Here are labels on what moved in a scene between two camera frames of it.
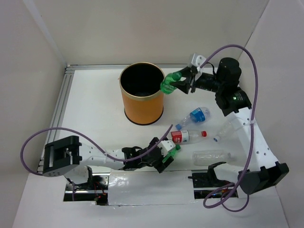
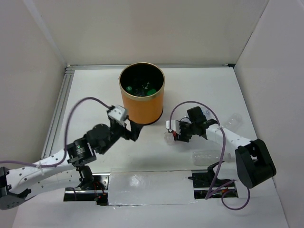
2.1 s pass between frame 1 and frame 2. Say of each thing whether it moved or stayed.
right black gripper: moved
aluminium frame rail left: stayed
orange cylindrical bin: stayed
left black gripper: moved
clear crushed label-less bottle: stayed
